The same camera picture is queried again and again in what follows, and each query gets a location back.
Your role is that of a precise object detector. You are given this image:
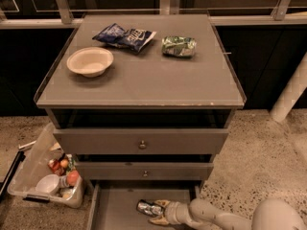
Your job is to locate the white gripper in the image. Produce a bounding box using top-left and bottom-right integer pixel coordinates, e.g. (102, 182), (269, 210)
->
(149, 199), (191, 226)

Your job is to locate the silver blue redbull can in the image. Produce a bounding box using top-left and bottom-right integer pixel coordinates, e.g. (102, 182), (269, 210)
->
(136, 199), (164, 218)

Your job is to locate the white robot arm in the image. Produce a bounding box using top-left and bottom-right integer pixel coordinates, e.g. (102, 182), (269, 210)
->
(150, 60), (307, 230)

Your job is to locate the grey bottom drawer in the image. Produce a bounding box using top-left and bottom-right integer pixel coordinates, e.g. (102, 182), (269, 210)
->
(86, 180), (200, 230)

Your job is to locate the grey drawer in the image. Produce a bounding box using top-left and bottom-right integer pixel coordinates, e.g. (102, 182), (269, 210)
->
(86, 180), (200, 230)
(76, 162), (213, 181)
(54, 128), (228, 155)

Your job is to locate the grey middle drawer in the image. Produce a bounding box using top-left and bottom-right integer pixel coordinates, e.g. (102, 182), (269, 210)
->
(76, 162), (213, 181)

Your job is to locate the grey drawer cabinet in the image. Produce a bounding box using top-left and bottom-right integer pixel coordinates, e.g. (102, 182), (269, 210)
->
(33, 13), (248, 230)

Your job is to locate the grey top drawer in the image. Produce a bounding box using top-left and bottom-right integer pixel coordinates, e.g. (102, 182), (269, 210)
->
(54, 128), (228, 155)

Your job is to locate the orange fruit in bin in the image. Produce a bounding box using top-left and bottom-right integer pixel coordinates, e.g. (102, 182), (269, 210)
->
(66, 171), (80, 186)

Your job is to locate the red snack pack in bin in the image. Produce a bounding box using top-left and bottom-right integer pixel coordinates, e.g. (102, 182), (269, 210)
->
(48, 159), (65, 176)

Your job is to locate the clear plastic storage bin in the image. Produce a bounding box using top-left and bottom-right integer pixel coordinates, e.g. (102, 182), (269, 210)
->
(8, 124), (83, 208)

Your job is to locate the black bin lid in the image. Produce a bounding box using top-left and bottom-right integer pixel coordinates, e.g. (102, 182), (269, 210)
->
(0, 150), (25, 202)

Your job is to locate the white paper bowl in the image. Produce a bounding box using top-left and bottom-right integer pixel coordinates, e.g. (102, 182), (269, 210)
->
(66, 47), (114, 78)

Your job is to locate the green snack bag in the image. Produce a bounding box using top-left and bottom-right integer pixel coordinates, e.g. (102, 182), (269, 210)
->
(161, 36), (197, 58)

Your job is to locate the blue chip bag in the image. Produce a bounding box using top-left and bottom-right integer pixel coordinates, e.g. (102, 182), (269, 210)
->
(92, 23), (155, 52)

